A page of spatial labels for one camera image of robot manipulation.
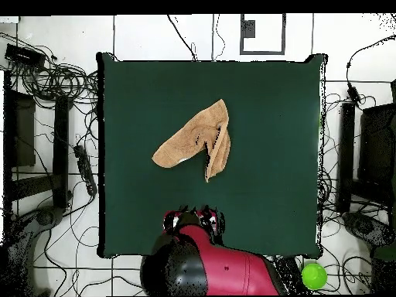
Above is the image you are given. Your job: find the tan terry towel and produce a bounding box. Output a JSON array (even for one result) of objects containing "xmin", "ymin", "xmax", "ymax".
[{"xmin": 151, "ymin": 98, "xmax": 232, "ymax": 183}]

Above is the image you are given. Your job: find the black power strip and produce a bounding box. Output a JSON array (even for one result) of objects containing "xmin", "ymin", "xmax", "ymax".
[{"xmin": 73, "ymin": 145, "xmax": 97, "ymax": 196}]

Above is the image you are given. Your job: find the dark green table cloth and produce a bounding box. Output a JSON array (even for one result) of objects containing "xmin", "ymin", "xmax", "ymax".
[{"xmin": 96, "ymin": 51, "xmax": 328, "ymax": 259}]

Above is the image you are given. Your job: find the grey stand base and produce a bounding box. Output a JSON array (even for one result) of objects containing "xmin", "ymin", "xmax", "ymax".
[
  {"xmin": 341, "ymin": 211, "xmax": 396, "ymax": 248},
  {"xmin": 5, "ymin": 205, "xmax": 66, "ymax": 296}
]

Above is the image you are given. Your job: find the bright green ball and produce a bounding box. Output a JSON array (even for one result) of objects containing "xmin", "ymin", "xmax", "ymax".
[{"xmin": 301, "ymin": 262, "xmax": 328, "ymax": 291}]

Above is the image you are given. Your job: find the black electronics box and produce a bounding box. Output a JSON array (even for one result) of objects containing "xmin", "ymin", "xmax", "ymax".
[{"xmin": 5, "ymin": 43, "xmax": 46, "ymax": 67}]

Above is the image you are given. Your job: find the tangled black cable bundle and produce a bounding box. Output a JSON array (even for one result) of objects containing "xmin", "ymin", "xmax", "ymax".
[{"xmin": 9, "ymin": 46, "xmax": 100, "ymax": 104}]

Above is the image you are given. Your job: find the thick black floor cable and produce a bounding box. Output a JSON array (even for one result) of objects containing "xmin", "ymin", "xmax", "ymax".
[{"xmin": 167, "ymin": 14, "xmax": 199, "ymax": 62}]

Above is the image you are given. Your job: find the thin black floor cable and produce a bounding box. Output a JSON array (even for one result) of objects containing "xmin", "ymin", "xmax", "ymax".
[{"xmin": 212, "ymin": 13, "xmax": 226, "ymax": 61}]

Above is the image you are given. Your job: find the grey square floor frame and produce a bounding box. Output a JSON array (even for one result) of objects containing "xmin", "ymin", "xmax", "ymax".
[{"xmin": 240, "ymin": 13, "xmax": 287, "ymax": 56}]

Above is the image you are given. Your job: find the black cable with inline adapter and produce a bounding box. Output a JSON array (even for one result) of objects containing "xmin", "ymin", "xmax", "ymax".
[{"xmin": 345, "ymin": 34, "xmax": 396, "ymax": 108}]

